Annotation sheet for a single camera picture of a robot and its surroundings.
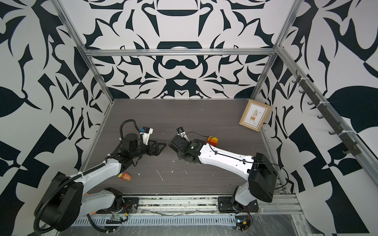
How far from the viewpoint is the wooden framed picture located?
98cm

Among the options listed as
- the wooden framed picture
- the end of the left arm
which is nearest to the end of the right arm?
the end of the left arm

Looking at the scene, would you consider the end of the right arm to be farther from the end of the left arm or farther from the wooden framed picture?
the wooden framed picture
